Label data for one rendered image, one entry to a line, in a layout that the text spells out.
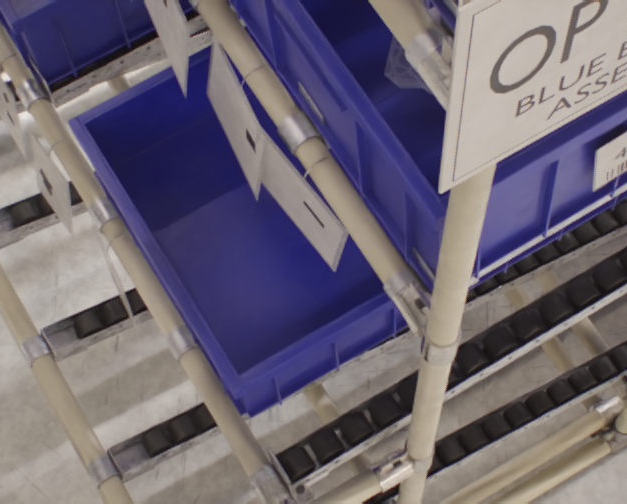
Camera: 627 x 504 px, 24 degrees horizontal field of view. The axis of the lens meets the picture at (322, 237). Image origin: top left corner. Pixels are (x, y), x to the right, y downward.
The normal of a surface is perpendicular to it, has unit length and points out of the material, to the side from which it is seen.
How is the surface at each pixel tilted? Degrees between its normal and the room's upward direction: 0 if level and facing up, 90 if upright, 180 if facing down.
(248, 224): 3
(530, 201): 90
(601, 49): 90
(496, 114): 90
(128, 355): 0
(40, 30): 90
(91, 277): 0
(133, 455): 11
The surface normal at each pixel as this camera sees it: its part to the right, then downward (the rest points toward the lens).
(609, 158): 0.52, 0.77
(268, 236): -0.04, -0.40
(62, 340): 0.16, -0.51
